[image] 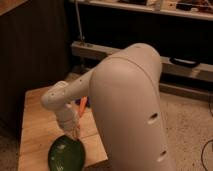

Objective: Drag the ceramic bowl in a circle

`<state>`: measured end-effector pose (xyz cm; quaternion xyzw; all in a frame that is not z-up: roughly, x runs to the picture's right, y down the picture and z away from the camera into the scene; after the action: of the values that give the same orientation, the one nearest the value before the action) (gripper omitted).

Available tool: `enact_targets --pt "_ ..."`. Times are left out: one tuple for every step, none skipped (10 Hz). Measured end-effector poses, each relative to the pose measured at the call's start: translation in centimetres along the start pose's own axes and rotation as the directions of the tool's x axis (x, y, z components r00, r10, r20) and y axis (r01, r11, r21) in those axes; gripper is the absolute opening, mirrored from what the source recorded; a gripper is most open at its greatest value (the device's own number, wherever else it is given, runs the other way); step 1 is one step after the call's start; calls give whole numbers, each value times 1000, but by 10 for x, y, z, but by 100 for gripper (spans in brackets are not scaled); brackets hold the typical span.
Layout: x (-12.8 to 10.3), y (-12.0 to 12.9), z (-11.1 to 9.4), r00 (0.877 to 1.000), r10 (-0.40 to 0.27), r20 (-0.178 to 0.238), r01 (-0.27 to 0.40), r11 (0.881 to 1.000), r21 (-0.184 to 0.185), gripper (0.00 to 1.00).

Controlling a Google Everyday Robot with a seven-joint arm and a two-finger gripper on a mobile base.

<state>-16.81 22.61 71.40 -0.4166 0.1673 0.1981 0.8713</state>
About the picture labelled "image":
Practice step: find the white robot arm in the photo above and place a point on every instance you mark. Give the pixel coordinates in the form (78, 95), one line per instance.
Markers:
(123, 90)

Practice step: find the upper white shelf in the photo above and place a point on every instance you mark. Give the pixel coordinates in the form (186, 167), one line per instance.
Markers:
(156, 8)

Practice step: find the metal shelf rail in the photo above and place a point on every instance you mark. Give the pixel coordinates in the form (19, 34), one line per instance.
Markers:
(202, 72)

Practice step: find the black handle loop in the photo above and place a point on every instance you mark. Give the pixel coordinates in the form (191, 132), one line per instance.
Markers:
(184, 63)

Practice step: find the wooden low table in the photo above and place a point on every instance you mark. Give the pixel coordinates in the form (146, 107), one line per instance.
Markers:
(39, 130)

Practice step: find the green ceramic bowl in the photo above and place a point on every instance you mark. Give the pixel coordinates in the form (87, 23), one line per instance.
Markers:
(66, 154)

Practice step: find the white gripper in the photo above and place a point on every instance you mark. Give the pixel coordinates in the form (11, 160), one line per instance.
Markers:
(68, 120)

